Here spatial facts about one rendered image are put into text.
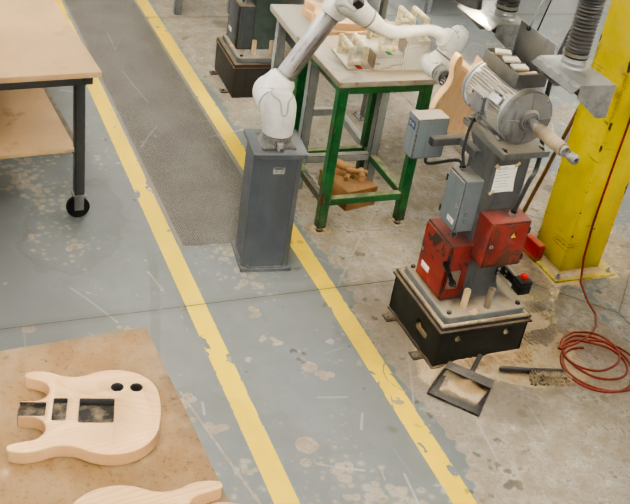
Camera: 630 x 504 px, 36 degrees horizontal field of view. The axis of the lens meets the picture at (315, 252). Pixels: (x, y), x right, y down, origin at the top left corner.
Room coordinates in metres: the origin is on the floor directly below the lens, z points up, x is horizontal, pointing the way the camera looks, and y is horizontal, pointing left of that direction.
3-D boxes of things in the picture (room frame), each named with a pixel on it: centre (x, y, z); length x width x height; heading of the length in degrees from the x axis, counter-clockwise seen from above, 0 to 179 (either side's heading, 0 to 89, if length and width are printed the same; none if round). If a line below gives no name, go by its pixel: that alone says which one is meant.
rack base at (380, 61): (5.03, -0.17, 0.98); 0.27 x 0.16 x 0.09; 24
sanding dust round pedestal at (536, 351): (4.24, -0.94, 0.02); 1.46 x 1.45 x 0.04; 27
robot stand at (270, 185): (4.33, 0.28, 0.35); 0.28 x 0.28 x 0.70; 19
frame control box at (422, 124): (3.98, -0.46, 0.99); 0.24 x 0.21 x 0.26; 27
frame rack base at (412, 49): (5.09, -0.31, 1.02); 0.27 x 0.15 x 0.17; 24
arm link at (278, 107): (4.34, 0.29, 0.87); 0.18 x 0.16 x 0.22; 22
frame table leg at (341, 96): (4.69, 0.00, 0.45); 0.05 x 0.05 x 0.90; 27
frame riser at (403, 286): (3.95, -0.75, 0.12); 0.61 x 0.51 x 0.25; 117
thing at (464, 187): (3.89, -0.61, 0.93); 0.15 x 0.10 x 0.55; 27
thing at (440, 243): (3.88, -0.60, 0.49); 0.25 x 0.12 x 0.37; 27
